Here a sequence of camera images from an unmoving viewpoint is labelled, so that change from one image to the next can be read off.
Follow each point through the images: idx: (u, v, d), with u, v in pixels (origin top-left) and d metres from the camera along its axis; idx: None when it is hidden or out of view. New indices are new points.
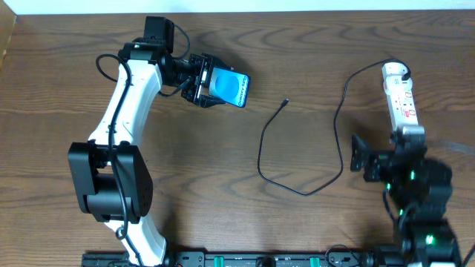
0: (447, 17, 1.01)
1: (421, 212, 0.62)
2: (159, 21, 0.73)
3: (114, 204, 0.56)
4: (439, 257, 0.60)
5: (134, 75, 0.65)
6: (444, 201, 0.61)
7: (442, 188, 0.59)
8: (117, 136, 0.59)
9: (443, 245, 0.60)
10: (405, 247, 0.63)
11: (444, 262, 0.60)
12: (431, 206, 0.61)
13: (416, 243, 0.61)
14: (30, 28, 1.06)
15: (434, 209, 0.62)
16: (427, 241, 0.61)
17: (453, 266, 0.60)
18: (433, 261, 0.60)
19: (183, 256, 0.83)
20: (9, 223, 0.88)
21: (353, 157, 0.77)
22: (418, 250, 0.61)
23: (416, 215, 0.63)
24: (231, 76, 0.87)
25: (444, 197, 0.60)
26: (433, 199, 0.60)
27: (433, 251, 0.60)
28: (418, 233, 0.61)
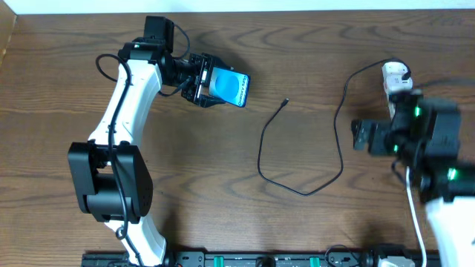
0: (447, 16, 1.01)
1: (432, 144, 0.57)
2: (159, 21, 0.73)
3: (114, 203, 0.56)
4: (463, 193, 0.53)
5: (133, 75, 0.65)
6: (453, 128, 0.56)
7: (447, 113, 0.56)
8: (117, 136, 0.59)
9: (467, 177, 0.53)
10: (426, 185, 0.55)
11: (467, 197, 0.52)
12: (442, 136, 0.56)
13: (437, 177, 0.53)
14: (30, 28, 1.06)
15: (446, 139, 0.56)
16: (450, 176, 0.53)
17: None
18: (456, 196, 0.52)
19: (183, 256, 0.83)
20: (9, 223, 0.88)
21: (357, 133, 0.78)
22: (439, 185, 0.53)
23: (430, 147, 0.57)
24: (231, 76, 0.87)
25: (451, 123, 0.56)
26: (443, 127, 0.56)
27: (458, 185, 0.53)
28: (439, 167, 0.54)
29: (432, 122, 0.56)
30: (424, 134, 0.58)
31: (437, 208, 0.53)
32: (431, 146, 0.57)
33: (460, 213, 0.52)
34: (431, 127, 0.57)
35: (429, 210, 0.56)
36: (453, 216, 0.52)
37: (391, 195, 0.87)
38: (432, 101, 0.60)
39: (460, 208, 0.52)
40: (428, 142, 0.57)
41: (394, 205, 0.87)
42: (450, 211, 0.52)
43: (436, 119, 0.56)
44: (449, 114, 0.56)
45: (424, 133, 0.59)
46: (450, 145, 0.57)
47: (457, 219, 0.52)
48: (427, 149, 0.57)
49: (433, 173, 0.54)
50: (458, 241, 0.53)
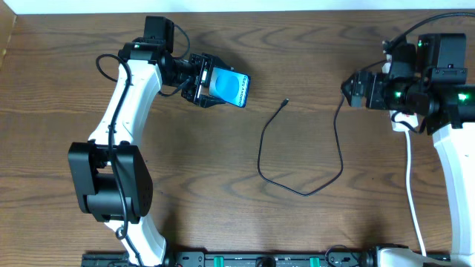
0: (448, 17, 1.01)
1: (439, 70, 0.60)
2: (159, 21, 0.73)
3: (114, 203, 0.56)
4: (471, 117, 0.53)
5: (134, 75, 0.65)
6: (459, 54, 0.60)
7: (453, 36, 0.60)
8: (117, 136, 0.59)
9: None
10: (435, 108, 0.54)
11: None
12: (447, 64, 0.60)
13: (447, 99, 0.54)
14: (30, 28, 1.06)
15: (452, 65, 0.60)
16: (460, 99, 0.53)
17: None
18: (464, 122, 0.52)
19: (183, 256, 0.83)
20: (10, 223, 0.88)
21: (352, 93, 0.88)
22: (448, 106, 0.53)
23: (436, 74, 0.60)
24: (231, 76, 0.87)
25: (459, 46, 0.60)
26: (447, 53, 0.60)
27: (467, 108, 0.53)
28: (449, 90, 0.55)
29: (438, 47, 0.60)
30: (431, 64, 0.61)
31: (448, 133, 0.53)
32: (439, 73, 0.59)
33: (468, 139, 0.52)
34: (438, 52, 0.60)
35: (436, 138, 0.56)
36: (462, 142, 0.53)
37: (391, 195, 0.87)
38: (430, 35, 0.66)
39: (470, 133, 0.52)
40: (434, 70, 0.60)
41: (394, 205, 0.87)
42: (460, 138, 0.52)
43: (442, 43, 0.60)
44: (455, 38, 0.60)
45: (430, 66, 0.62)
46: (457, 72, 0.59)
47: (466, 144, 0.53)
48: (434, 76, 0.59)
49: (441, 97, 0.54)
50: (467, 164, 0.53)
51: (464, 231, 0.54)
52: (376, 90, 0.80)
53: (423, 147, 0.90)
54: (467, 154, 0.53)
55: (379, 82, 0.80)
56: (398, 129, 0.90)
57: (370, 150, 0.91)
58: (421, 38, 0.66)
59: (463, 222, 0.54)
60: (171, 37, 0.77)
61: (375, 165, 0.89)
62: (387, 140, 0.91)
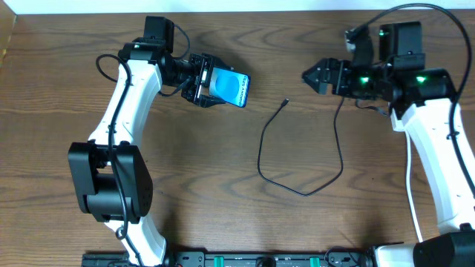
0: (447, 17, 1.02)
1: (400, 56, 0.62)
2: (159, 21, 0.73)
3: (114, 203, 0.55)
4: (432, 96, 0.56)
5: (134, 75, 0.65)
6: (418, 41, 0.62)
7: (410, 26, 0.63)
8: (117, 136, 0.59)
9: (435, 83, 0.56)
10: (398, 94, 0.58)
11: (436, 99, 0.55)
12: (408, 50, 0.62)
13: (407, 84, 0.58)
14: (30, 28, 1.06)
15: (410, 52, 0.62)
16: (419, 81, 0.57)
17: (448, 102, 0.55)
18: (427, 100, 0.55)
19: (183, 256, 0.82)
20: (10, 223, 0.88)
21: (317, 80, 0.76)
22: (410, 89, 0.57)
23: (398, 61, 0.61)
24: (231, 76, 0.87)
25: (415, 35, 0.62)
26: (407, 40, 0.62)
27: (427, 89, 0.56)
28: (407, 74, 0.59)
29: (397, 38, 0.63)
30: (390, 51, 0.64)
31: (413, 111, 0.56)
32: (400, 59, 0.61)
33: (431, 113, 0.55)
34: (396, 41, 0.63)
35: (404, 120, 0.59)
36: (427, 116, 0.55)
37: (392, 195, 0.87)
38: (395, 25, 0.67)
39: (433, 107, 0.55)
40: (395, 57, 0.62)
41: (395, 205, 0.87)
42: (423, 113, 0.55)
43: (401, 32, 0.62)
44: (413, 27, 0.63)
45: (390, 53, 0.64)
46: (417, 58, 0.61)
47: (430, 118, 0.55)
48: (396, 61, 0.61)
49: (403, 81, 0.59)
50: (437, 137, 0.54)
51: (446, 205, 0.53)
52: (343, 76, 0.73)
53: None
54: (435, 127, 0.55)
55: (344, 70, 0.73)
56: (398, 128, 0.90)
57: (369, 150, 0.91)
58: (382, 30, 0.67)
59: (443, 196, 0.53)
60: (171, 37, 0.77)
61: (375, 164, 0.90)
62: (387, 139, 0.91)
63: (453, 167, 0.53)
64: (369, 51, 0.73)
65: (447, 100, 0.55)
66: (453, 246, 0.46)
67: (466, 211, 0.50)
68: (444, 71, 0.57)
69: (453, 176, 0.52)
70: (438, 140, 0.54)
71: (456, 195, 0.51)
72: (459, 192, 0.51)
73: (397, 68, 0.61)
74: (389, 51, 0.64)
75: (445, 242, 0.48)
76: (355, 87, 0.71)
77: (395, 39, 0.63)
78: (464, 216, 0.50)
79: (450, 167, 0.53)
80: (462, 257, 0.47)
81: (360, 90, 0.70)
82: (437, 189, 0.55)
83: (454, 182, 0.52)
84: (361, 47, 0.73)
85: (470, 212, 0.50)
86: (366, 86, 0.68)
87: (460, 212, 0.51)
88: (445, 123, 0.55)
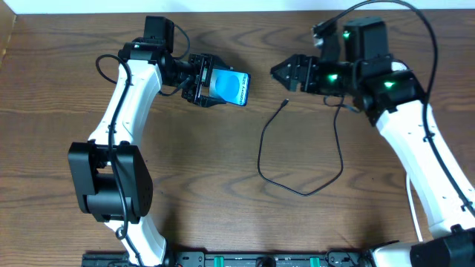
0: (446, 17, 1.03)
1: (368, 60, 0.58)
2: (159, 21, 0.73)
3: (114, 204, 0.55)
4: (404, 99, 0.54)
5: (133, 75, 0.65)
6: (384, 41, 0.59)
7: (373, 27, 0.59)
8: (117, 136, 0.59)
9: (404, 84, 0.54)
10: (369, 102, 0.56)
11: (407, 103, 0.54)
12: (375, 52, 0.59)
13: (376, 92, 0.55)
14: (30, 28, 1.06)
15: (378, 53, 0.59)
16: (388, 87, 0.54)
17: (419, 104, 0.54)
18: (399, 104, 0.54)
19: (183, 256, 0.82)
20: (10, 223, 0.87)
21: (289, 76, 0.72)
22: (380, 96, 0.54)
23: (367, 65, 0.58)
24: (231, 76, 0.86)
25: (381, 35, 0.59)
26: (373, 42, 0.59)
27: (398, 93, 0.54)
28: (377, 81, 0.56)
29: (363, 40, 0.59)
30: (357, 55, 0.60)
31: (386, 119, 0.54)
32: (368, 64, 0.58)
33: (405, 117, 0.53)
34: (362, 45, 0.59)
35: (378, 126, 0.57)
36: (400, 122, 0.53)
37: (392, 195, 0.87)
38: (359, 21, 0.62)
39: (405, 112, 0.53)
40: (364, 61, 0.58)
41: (394, 205, 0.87)
42: (396, 118, 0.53)
43: (366, 35, 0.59)
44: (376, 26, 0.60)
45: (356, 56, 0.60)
46: (384, 59, 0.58)
47: (404, 123, 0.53)
48: (364, 65, 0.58)
49: (372, 90, 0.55)
50: (413, 141, 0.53)
51: (433, 208, 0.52)
52: (311, 73, 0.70)
53: None
54: (410, 131, 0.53)
55: (313, 65, 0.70)
56: None
57: (369, 150, 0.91)
58: (345, 30, 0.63)
59: (430, 199, 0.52)
60: (171, 37, 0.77)
61: (375, 164, 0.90)
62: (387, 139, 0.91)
63: (435, 169, 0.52)
64: (337, 47, 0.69)
65: (417, 102, 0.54)
66: (448, 250, 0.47)
67: (453, 211, 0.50)
68: (410, 73, 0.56)
69: (436, 178, 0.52)
70: (415, 144, 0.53)
71: (442, 197, 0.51)
72: (444, 193, 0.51)
73: (366, 73, 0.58)
74: (355, 53, 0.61)
75: (440, 247, 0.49)
76: (323, 84, 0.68)
77: (361, 42, 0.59)
78: (453, 217, 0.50)
79: (431, 169, 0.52)
80: (457, 259, 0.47)
81: (327, 87, 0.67)
82: (422, 193, 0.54)
83: (438, 184, 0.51)
84: (329, 43, 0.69)
85: (457, 213, 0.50)
86: (335, 83, 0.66)
87: (448, 214, 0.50)
88: (420, 125, 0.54)
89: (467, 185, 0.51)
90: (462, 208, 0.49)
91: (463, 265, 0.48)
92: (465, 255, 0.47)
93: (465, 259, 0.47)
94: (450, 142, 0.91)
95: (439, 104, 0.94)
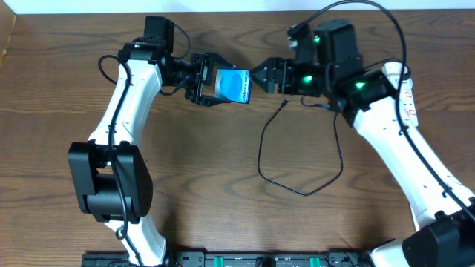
0: (446, 17, 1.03)
1: (340, 62, 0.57)
2: (159, 21, 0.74)
3: (114, 204, 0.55)
4: (374, 98, 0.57)
5: (133, 74, 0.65)
6: (354, 43, 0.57)
7: (342, 30, 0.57)
8: (117, 136, 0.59)
9: (375, 84, 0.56)
10: (344, 104, 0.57)
11: (381, 101, 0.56)
12: (346, 53, 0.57)
13: (348, 93, 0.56)
14: (30, 28, 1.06)
15: (349, 55, 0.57)
16: (358, 87, 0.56)
17: (391, 100, 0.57)
18: (372, 103, 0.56)
19: (183, 256, 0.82)
20: (9, 223, 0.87)
21: (265, 78, 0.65)
22: (352, 97, 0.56)
23: (338, 68, 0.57)
24: (234, 75, 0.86)
25: (350, 38, 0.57)
26: (344, 43, 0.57)
27: (368, 93, 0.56)
28: (348, 83, 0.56)
29: (333, 43, 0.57)
30: (326, 57, 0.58)
31: (361, 118, 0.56)
32: (340, 67, 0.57)
33: (379, 114, 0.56)
34: (332, 49, 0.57)
35: (356, 127, 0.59)
36: (375, 120, 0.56)
37: (392, 195, 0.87)
38: (326, 23, 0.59)
39: (378, 110, 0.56)
40: (336, 65, 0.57)
41: (394, 205, 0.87)
42: (370, 116, 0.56)
43: (336, 38, 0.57)
44: (344, 29, 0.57)
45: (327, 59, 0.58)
46: (356, 60, 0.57)
47: (378, 120, 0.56)
48: (337, 69, 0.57)
49: (344, 92, 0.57)
50: (389, 136, 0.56)
51: (418, 199, 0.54)
52: (286, 74, 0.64)
53: None
54: (386, 127, 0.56)
55: (288, 67, 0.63)
56: None
57: (369, 150, 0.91)
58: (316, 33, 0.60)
59: (413, 191, 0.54)
60: (171, 37, 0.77)
61: (375, 165, 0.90)
62: None
63: (413, 161, 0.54)
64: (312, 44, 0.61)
65: (389, 99, 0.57)
66: (435, 238, 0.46)
67: (436, 199, 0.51)
68: (378, 71, 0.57)
69: (414, 169, 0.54)
70: (393, 139, 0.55)
71: (423, 187, 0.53)
72: (424, 183, 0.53)
73: (338, 76, 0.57)
74: (326, 56, 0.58)
75: (427, 236, 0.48)
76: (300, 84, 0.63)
77: (331, 47, 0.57)
78: (436, 205, 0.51)
79: (409, 161, 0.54)
80: (446, 246, 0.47)
81: (305, 88, 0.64)
82: (405, 186, 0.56)
83: (417, 174, 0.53)
84: (305, 41, 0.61)
85: (439, 200, 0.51)
86: (310, 84, 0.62)
87: (431, 202, 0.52)
88: (394, 121, 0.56)
89: (445, 172, 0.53)
90: (444, 194, 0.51)
91: (451, 251, 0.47)
92: (452, 239, 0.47)
93: (453, 245, 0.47)
94: (451, 141, 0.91)
95: (440, 104, 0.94)
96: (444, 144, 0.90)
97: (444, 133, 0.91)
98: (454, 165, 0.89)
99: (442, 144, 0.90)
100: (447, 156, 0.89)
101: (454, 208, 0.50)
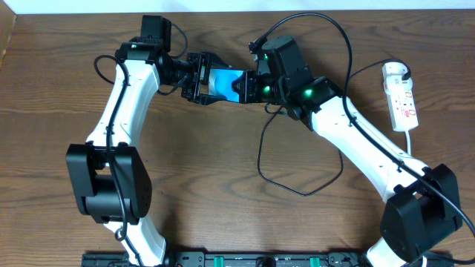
0: (447, 16, 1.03)
1: (290, 76, 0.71)
2: (156, 20, 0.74)
3: (113, 205, 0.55)
4: (326, 100, 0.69)
5: (130, 75, 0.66)
6: (299, 57, 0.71)
7: (286, 47, 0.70)
8: (115, 138, 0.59)
9: (322, 88, 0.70)
10: (299, 111, 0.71)
11: (330, 101, 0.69)
12: (295, 67, 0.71)
13: (300, 101, 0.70)
14: (30, 28, 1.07)
15: (297, 67, 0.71)
16: (307, 94, 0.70)
17: (339, 100, 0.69)
18: (322, 104, 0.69)
19: (183, 256, 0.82)
20: (9, 223, 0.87)
21: (237, 90, 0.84)
22: (304, 103, 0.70)
23: (290, 80, 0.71)
24: (231, 75, 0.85)
25: (295, 53, 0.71)
26: (290, 59, 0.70)
27: (318, 97, 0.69)
28: (299, 93, 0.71)
29: (281, 59, 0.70)
30: (279, 72, 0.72)
31: (315, 119, 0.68)
32: (291, 79, 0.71)
33: (328, 112, 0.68)
34: (282, 64, 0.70)
35: (315, 129, 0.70)
36: (326, 118, 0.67)
37: None
38: (274, 42, 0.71)
39: (326, 110, 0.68)
40: (287, 78, 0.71)
41: None
42: (321, 115, 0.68)
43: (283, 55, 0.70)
44: (289, 45, 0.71)
45: (280, 73, 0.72)
46: (304, 71, 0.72)
47: (329, 117, 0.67)
48: (289, 80, 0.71)
49: (297, 100, 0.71)
50: (340, 130, 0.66)
51: (379, 180, 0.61)
52: (249, 85, 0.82)
53: (424, 145, 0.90)
54: (337, 122, 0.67)
55: (250, 79, 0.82)
56: (398, 128, 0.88)
57: None
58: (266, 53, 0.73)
59: (373, 174, 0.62)
60: (168, 36, 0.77)
61: None
62: None
63: (364, 146, 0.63)
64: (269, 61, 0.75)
65: (337, 99, 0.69)
66: (398, 210, 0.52)
67: (392, 175, 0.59)
68: (324, 78, 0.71)
69: (369, 153, 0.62)
70: (345, 130, 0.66)
71: (379, 166, 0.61)
72: (381, 162, 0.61)
73: (291, 87, 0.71)
74: (278, 70, 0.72)
75: (392, 213, 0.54)
76: (263, 94, 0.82)
77: (279, 61, 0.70)
78: (395, 180, 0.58)
79: (362, 147, 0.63)
80: (409, 216, 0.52)
81: (266, 97, 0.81)
82: (368, 171, 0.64)
83: (373, 158, 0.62)
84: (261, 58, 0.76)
85: (395, 174, 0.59)
86: (269, 93, 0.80)
87: (390, 179, 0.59)
88: (343, 116, 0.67)
89: (398, 150, 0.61)
90: (398, 169, 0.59)
91: (415, 220, 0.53)
92: (412, 210, 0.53)
93: (415, 213, 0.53)
94: (451, 141, 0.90)
95: (440, 104, 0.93)
96: (444, 144, 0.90)
97: (444, 133, 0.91)
98: (454, 166, 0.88)
99: (443, 144, 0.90)
100: (448, 157, 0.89)
101: (410, 179, 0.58)
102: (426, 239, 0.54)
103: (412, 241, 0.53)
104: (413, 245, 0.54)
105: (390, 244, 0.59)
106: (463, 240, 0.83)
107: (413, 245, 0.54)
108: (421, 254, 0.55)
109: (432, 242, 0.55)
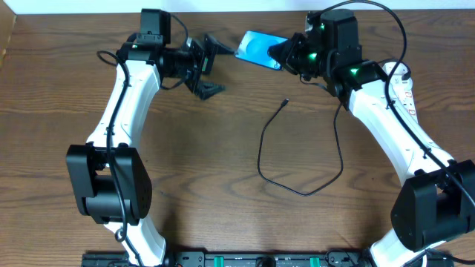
0: (446, 17, 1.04)
1: (341, 51, 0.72)
2: (154, 14, 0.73)
3: (113, 205, 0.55)
4: (368, 81, 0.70)
5: (131, 76, 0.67)
6: (355, 36, 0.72)
7: (346, 22, 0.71)
8: (115, 139, 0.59)
9: (367, 71, 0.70)
10: (339, 88, 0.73)
11: (372, 83, 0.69)
12: (347, 44, 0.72)
13: (343, 81, 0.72)
14: (30, 29, 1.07)
15: (349, 45, 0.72)
16: (352, 73, 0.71)
17: (382, 83, 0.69)
18: (364, 84, 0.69)
19: (183, 256, 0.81)
20: (9, 223, 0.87)
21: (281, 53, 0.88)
22: (346, 81, 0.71)
23: (339, 55, 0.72)
24: (269, 41, 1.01)
25: (352, 31, 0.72)
26: (346, 36, 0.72)
27: (361, 77, 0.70)
28: (344, 70, 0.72)
29: (336, 33, 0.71)
30: (332, 45, 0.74)
31: (354, 96, 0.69)
32: (340, 55, 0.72)
33: (368, 92, 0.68)
34: (338, 38, 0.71)
35: (350, 109, 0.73)
36: (364, 97, 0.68)
37: (392, 195, 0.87)
38: (335, 14, 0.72)
39: (369, 89, 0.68)
40: (338, 53, 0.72)
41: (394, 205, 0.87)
42: (361, 93, 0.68)
43: (341, 30, 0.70)
44: (349, 21, 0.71)
45: (332, 47, 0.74)
46: (355, 50, 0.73)
47: (369, 96, 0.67)
48: (338, 55, 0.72)
49: (341, 78, 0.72)
50: (378, 110, 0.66)
51: (402, 162, 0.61)
52: (295, 50, 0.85)
53: None
54: (375, 102, 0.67)
55: (298, 43, 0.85)
56: None
57: (369, 151, 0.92)
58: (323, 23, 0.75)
59: (398, 156, 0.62)
60: (168, 30, 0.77)
61: (374, 165, 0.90)
62: None
63: (396, 128, 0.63)
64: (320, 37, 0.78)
65: (380, 81, 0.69)
66: (413, 192, 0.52)
67: (416, 159, 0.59)
68: (372, 61, 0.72)
69: (399, 136, 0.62)
70: (381, 111, 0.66)
71: (405, 150, 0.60)
72: (408, 147, 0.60)
73: (338, 62, 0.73)
74: (330, 44, 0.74)
75: (407, 194, 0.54)
76: (303, 63, 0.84)
77: (335, 35, 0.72)
78: (417, 164, 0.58)
79: (394, 128, 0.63)
80: (423, 200, 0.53)
81: (306, 67, 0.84)
82: (393, 153, 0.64)
83: (400, 141, 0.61)
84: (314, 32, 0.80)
85: (420, 159, 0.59)
86: (313, 61, 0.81)
87: (413, 162, 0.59)
88: (383, 98, 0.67)
89: (427, 139, 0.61)
90: (424, 156, 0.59)
91: (428, 207, 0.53)
92: (428, 196, 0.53)
93: (430, 199, 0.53)
94: (453, 141, 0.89)
95: (441, 104, 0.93)
96: (445, 144, 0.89)
97: (444, 133, 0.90)
98: None
99: (444, 144, 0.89)
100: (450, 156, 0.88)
101: (433, 167, 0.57)
102: (434, 230, 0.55)
103: (418, 227, 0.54)
104: (419, 232, 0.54)
105: (397, 230, 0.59)
106: (463, 240, 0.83)
107: (420, 232, 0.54)
108: (426, 244, 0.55)
109: (439, 235, 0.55)
